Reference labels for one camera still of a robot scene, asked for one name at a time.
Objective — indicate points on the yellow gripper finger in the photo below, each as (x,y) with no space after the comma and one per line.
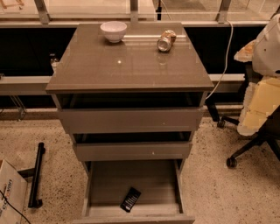
(260,101)
(246,53)

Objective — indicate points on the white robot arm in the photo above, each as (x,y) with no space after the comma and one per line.
(266,56)

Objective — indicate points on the grey drawer cabinet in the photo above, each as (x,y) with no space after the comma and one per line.
(92,65)

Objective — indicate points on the grey top drawer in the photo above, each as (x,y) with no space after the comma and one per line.
(130,113)

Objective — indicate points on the grey open bottom drawer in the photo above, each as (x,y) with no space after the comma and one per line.
(158,181)

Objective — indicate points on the grey middle drawer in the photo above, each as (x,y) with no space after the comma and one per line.
(132,146)

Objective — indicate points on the black office chair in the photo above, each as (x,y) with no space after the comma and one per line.
(269,132)

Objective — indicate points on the crushed metal can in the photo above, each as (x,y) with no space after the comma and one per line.
(166,41)

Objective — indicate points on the white ceramic bowl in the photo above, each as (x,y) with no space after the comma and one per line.
(113,31)

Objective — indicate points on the black metal stand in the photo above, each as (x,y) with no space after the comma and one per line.
(34,173)

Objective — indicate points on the white cardboard box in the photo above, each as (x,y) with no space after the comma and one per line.
(12,196)

